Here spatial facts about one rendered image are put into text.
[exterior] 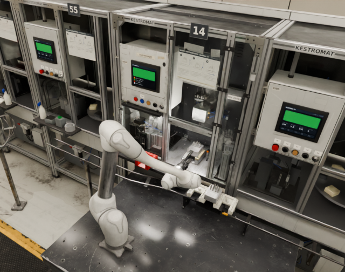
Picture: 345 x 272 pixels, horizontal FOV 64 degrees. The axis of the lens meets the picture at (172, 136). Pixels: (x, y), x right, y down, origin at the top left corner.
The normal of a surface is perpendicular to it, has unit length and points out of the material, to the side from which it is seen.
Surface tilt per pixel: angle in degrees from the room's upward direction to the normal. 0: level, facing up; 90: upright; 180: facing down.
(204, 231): 0
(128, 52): 90
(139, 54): 90
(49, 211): 0
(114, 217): 6
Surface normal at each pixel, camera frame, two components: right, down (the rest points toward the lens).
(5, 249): 0.06, -0.84
